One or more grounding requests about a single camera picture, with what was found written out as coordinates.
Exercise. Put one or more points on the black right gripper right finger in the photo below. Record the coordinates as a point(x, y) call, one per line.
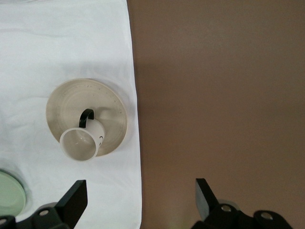
point(214, 214)

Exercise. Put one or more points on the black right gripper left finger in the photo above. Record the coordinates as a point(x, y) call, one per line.
point(69, 205)

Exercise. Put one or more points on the green plate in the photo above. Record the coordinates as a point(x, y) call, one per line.
point(10, 190)

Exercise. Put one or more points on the beige gray plate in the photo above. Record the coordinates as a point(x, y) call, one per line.
point(71, 100)

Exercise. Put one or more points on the white cloth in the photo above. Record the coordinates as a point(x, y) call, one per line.
point(66, 47)

